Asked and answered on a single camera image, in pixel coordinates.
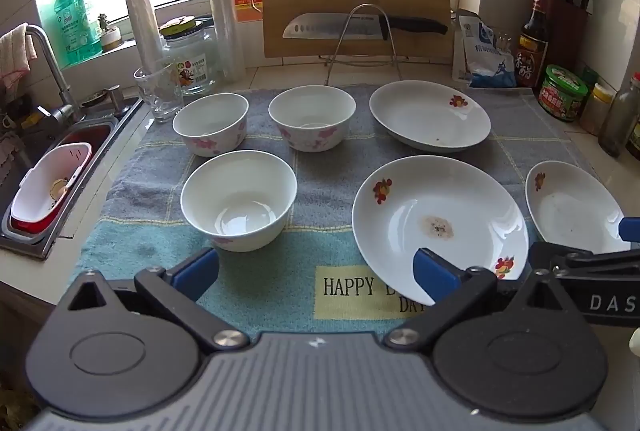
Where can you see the green lid sauce jar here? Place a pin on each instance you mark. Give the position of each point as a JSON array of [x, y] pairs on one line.
[[562, 93]]

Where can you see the short plastic wrap roll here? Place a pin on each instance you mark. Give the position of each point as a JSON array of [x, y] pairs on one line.
[[142, 21]]

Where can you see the small potted plant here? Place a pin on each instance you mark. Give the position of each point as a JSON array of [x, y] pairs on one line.
[[109, 38]]

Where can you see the clear drinking glass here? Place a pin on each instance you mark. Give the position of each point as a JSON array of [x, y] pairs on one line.
[[159, 96]]

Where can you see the white plastic strainer basket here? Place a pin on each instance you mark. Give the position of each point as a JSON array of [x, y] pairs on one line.
[[45, 171]]

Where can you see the white plate fruit print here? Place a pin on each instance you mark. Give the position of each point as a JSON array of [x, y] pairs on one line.
[[430, 116], [440, 206], [570, 211]]

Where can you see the tall plastic wrap roll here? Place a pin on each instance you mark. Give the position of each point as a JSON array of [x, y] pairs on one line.
[[222, 11]]

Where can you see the glass jar black lid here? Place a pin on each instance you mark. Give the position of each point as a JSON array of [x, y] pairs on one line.
[[192, 61]]

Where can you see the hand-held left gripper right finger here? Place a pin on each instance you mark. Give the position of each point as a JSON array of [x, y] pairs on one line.
[[435, 276]]

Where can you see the steel sink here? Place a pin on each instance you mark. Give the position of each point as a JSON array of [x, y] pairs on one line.
[[100, 136]]

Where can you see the red plastic basin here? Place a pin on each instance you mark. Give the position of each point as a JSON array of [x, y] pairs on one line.
[[35, 225]]

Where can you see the grey blue checked towel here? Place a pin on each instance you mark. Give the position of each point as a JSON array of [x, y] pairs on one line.
[[322, 206]]

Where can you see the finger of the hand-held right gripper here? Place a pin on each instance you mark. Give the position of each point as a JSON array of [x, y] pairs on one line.
[[565, 256], [631, 229]]

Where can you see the dark vinegar bottle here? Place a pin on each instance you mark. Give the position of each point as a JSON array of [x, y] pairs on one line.
[[531, 46]]

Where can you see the yellow lid spice jar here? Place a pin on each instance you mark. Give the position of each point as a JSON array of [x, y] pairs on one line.
[[596, 108]]

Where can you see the person's right hand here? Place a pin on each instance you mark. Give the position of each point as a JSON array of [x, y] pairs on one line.
[[636, 342]]

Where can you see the blue white salt bag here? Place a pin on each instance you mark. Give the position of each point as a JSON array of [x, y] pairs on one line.
[[492, 66]]

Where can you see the red cap glass bottle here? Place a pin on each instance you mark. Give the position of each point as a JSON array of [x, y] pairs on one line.
[[620, 121]]

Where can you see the pink white rag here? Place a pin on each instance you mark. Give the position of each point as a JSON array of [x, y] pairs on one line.
[[14, 56]]

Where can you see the green cap spice jar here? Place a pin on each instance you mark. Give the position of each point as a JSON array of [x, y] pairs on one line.
[[590, 78]]

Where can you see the dark red knife block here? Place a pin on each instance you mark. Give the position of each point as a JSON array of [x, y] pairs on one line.
[[567, 36]]

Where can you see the white plastic bag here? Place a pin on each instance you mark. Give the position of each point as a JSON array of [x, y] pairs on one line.
[[462, 51]]

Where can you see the white bowl pink flowers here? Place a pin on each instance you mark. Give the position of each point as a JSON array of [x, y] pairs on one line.
[[312, 116], [210, 126], [237, 201]]

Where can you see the steel faucet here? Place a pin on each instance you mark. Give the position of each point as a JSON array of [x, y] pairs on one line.
[[52, 61]]

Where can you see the green dish soap bottle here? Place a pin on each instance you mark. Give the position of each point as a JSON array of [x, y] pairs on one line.
[[76, 23]]

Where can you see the steel sink knob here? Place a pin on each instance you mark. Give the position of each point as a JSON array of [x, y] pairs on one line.
[[116, 100]]

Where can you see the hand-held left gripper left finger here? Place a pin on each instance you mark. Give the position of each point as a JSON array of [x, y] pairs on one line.
[[196, 272]]

